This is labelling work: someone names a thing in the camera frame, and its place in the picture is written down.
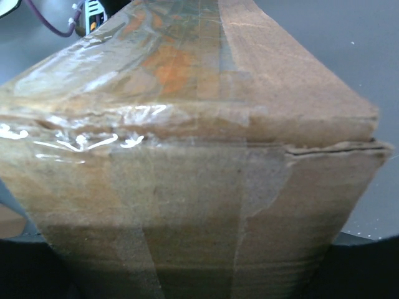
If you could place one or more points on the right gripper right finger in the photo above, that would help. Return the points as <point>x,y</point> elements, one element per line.
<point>356,267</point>

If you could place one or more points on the grey cable duct rail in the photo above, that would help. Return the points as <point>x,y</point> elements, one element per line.
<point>92,16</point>

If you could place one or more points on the brown cardboard express box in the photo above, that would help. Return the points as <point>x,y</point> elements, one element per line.
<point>187,149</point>

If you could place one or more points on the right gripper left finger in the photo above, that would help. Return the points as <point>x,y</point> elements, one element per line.
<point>33,270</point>

